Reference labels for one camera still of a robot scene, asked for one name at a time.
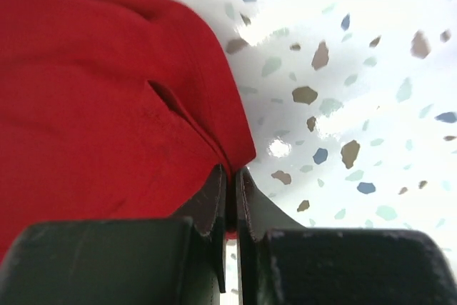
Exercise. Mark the dark red t shirt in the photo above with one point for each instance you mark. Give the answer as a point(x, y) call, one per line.
point(111, 109)

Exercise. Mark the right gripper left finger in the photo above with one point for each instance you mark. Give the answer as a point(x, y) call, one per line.
point(176, 260)

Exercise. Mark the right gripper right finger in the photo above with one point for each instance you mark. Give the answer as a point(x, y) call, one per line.
point(283, 262)

